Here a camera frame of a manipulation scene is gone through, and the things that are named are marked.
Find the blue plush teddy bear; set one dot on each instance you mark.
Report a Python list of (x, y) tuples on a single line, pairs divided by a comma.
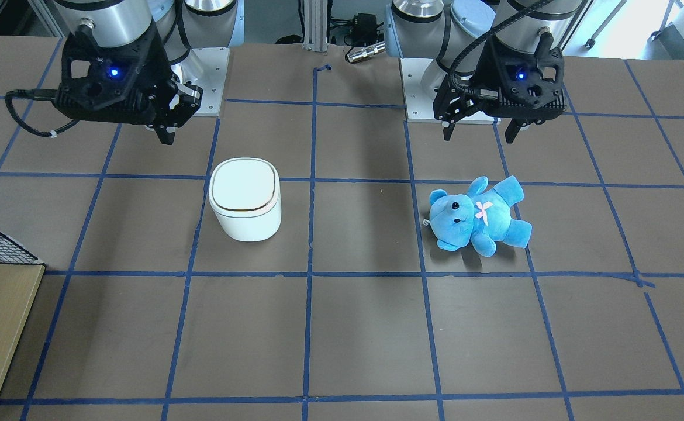
[(480, 217)]

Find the aluminium frame post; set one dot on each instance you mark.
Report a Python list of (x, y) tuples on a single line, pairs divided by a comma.
[(315, 23)]

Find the silver metal cylinder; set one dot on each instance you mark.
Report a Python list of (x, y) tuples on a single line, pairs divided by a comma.
[(358, 54)]

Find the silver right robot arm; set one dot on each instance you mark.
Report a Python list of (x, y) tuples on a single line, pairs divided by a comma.
[(182, 25)]

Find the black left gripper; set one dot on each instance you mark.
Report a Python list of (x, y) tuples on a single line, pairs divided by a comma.
[(477, 69)]

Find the white lidded trash can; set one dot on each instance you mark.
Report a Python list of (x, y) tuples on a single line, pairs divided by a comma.
[(245, 194)]

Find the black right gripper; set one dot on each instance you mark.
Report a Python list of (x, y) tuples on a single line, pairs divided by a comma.
[(161, 69)]

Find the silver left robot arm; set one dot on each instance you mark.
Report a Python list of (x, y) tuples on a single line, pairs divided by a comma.
[(454, 34)]

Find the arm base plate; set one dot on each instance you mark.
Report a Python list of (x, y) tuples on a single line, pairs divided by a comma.
[(421, 77), (206, 68)]

